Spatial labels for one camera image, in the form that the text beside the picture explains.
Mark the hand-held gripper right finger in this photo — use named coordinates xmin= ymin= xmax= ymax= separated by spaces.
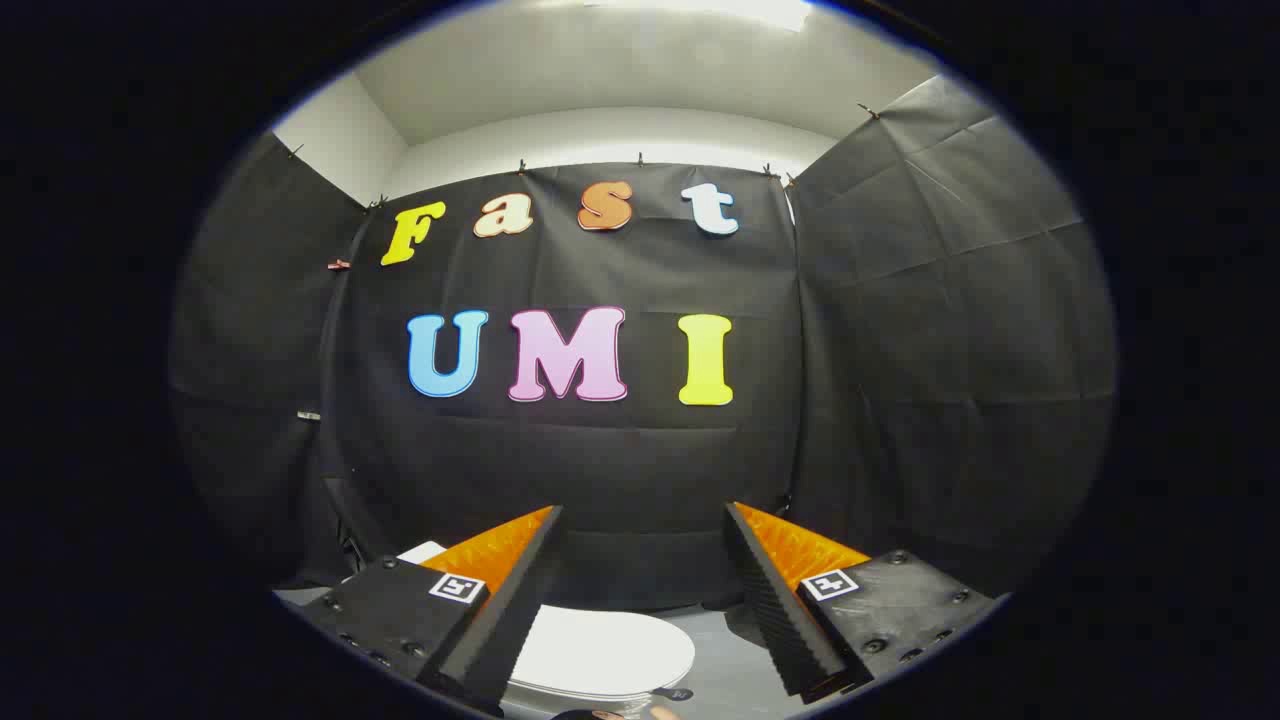
xmin=722 ymin=502 xmax=1001 ymax=701

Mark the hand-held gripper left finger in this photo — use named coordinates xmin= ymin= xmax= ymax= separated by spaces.
xmin=300 ymin=505 xmax=564 ymax=716

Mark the black backdrop cloth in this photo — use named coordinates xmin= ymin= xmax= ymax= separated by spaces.
xmin=170 ymin=75 xmax=1116 ymax=613

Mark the ceiling light panel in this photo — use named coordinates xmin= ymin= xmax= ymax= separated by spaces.
xmin=585 ymin=0 xmax=816 ymax=32

